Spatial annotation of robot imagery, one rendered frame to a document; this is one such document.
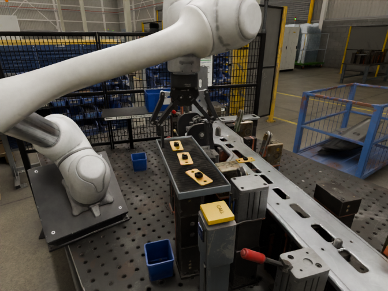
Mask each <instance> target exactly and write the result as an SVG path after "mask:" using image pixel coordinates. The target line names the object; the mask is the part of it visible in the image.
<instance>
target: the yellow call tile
mask: <svg viewBox="0 0 388 291"><path fill-rule="evenodd" d="M200 209H201V211H202V213H203V215H204V217H205V219H206V221H207V223H208V225H213V224H217V223H222V222H228V221H233V220H234V215H233V213H232V212H231V210H230V209H229V207H228V206H227V204H226V203H225V201H219V202H213V203H207V204H201V205H200Z"/></svg>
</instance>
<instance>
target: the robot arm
mask: <svg viewBox="0 0 388 291"><path fill-rule="evenodd" d="M261 23H262V13H261V9H260V6H259V4H258V2H257V0H163V30H161V31H159V32H157V33H154V34H152V35H148V36H146V37H143V38H140V39H136V40H133V41H130V42H126V43H123V44H119V45H116V46H113V47H109V48H105V49H103V50H99V51H95V52H92V53H89V54H85V55H81V56H78V57H75V58H71V59H68V60H65V61H62V62H59V63H56V64H53V65H49V66H46V67H43V68H40V69H37V70H33V71H30V72H26V73H23V74H19V75H16V76H12V77H7V78H4V79H0V135H2V134H5V135H8V136H11V137H14V138H17V139H20V140H23V141H26V142H29V143H32V145H33V147H34V149H35V150H37V152H39V153H41V154H42V155H44V156H46V157H47V158H49V160H51V161H53V162H54V163H55V164H56V165H57V167H58V168H59V170H60V172H61V174H62V176H63V178H64V179H63V180H62V185H63V186H64V187H65V189H66V193H67V195H68V198H69V201H70V204H71V206H72V215H73V216H75V217H76V216H79V215H80V214H81V213H83V212H85V211H88V210H91V211H92V213H93V215H94V217H96V218H97V217H99V216H100V210H99V206H102V205H104V204H110V203H112V202H113V200H114V199H113V197H112V195H111V194H110V192H109V189H108V187H109V183H110V168H109V165H108V164H107V162H106V161H105V160H104V159H103V158H102V157H101V156H100V155H98V154H97V153H96V152H95V151H94V150H93V148H92V147H91V145H90V143H89V141H88V140H87V138H86V136H85V135H84V133H83V132H82V131H81V129H80V128H79V127H78V125H77V124H76V123H75V122H74V121H73V120H72V119H70V118H69V117H67V116H65V115H62V114H52V115H48V116H46V117H42V116H41V115H38V114H36V113H34V112H35V111H36V110H38V109H40V108H41V107H43V106H44V105H46V104H48V103H50V102H52V101H53V100H55V99H57V98H59V97H62V96H64V95H66V94H69V93H71V92H74V91H77V90H79V89H82V88H85V87H89V86H92V85H95V84H98V83H101V82H104V81H107V80H111V79H114V78H117V77H120V76H123V75H126V74H130V73H133V72H136V71H138V70H142V69H145V68H149V67H151V66H155V65H158V64H161V63H164V62H167V69H168V71H170V72H172V73H171V74H170V80H171V90H170V92H167V91H163V90H161V91H160V94H159V100H158V102H157V104H156V107H155V109H154V112H153V114H152V116H151V118H150V124H151V125H156V132H157V135H158V136H160V137H161V146H162V148H164V147H165V142H164V129H163V122H164V120H165V119H166V118H167V117H168V115H169V114H170V113H171V112H172V111H173V109H175V108H176V106H180V107H183V106H191V105H193V104H194V105H195V106H196V108H197V109H198V110H199V111H200V112H201V113H202V114H203V115H204V116H205V118H206V119H207V120H204V142H205V143H206V144H207V145H208V144H209V133H211V132H212V124H213V123H214V121H217V120H219V117H218V115H217V113H216V111H215V109H214V107H213V105H212V103H211V100H210V98H209V91H208V90H207V89H203V90H200V91H199V90H198V88H197V85H198V73H196V72H198V71H200V59H201V58H205V57H209V56H211V55H215V54H220V53H226V52H228V51H229V50H235V49H239V48H241V47H244V46H245V45H247V44H248V43H250V42H251V41H253V40H254V38H256V35H257V34H258V32H259V29H260V26H261ZM199 95H201V96H202V97H203V98H204V100H205V101H206V104H207V106H208V108H209V110H210V112H211V114H212V117H210V116H209V115H208V114H207V113H206V112H205V111H204V109H203V108H202V107H201V105H199V104H198V102H197V101H196V99H197V97H198V96H199ZM168 96H170V97H171V98H172V101H171V102H170V104H169V105H168V107H167V108H166V110H165V111H164V112H163V113H162V114H161V116H160V117H159V118H158V119H157V120H156V118H157V116H158V114H159V112H160V110H161V107H162V105H163V103H164V100H165V99H167V97H168Z"/></svg>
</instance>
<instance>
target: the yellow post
mask: <svg viewBox="0 0 388 291"><path fill-rule="evenodd" d="M248 48H249V44H247V45H245V46H244V49H245V50H244V56H246V49H247V58H246V62H248ZM235 56H237V50H235ZM238 56H240V50H238ZM241 56H243V50H241ZM242 62H243V57H241V59H240V57H238V60H237V57H235V60H234V63H240V69H245V63H242ZM242 65H243V67H242ZM236 67H237V64H234V76H236V70H235V69H236ZM241 74H242V70H240V77H239V83H240V82H241ZM238 75H239V70H237V76H238ZM240 88H241V87H240ZM240 88H239V90H237V89H236V96H235V101H237V92H238V95H240ZM242 100H243V96H242V95H241V98H240V101H241V102H235V104H234V96H233V97H232V107H235V108H232V113H235V114H234V115H236V109H237V113H238V111H239V106H240V107H242ZM236 107H238V108H236Z"/></svg>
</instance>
